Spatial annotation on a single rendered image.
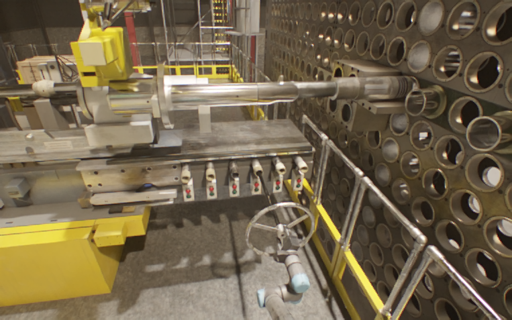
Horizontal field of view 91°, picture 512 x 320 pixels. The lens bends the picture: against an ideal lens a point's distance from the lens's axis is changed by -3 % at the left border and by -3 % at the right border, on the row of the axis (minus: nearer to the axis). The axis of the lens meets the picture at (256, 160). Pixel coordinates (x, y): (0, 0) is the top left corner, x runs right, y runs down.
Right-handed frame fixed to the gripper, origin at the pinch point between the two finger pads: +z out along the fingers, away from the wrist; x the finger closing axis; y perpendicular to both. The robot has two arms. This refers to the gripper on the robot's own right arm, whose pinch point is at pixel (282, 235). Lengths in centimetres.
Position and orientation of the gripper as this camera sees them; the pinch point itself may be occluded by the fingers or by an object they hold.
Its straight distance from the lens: 144.3
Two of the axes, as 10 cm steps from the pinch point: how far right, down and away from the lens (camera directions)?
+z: -1.9, -5.0, 8.5
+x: 4.5, -8.1, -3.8
